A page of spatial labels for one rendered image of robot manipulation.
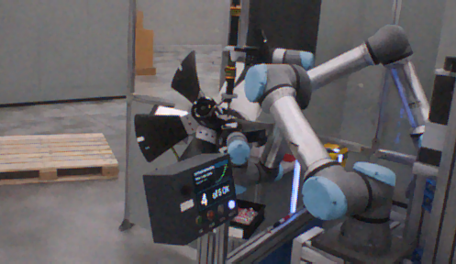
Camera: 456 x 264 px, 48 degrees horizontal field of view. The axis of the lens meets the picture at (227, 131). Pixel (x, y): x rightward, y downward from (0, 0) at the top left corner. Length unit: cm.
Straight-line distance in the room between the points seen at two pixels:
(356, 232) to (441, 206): 26
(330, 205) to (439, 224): 39
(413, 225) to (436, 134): 29
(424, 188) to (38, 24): 636
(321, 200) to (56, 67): 646
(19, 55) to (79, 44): 83
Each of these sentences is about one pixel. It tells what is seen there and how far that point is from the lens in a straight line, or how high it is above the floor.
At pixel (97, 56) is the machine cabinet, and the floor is 67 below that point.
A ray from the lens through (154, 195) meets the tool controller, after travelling 135.
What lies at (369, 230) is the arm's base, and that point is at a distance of 148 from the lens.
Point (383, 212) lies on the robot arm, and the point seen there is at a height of 116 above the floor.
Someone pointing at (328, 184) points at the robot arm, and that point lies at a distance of 134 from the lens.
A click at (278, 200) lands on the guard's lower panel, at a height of 57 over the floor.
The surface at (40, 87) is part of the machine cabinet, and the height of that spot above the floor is 25.
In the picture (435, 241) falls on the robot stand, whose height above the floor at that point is 106.
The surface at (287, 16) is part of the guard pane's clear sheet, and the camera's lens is 281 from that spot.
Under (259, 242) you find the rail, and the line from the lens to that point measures 186.
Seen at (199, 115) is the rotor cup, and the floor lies 119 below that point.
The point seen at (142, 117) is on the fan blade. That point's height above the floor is 113.
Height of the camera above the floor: 171
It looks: 15 degrees down
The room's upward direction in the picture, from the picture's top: 4 degrees clockwise
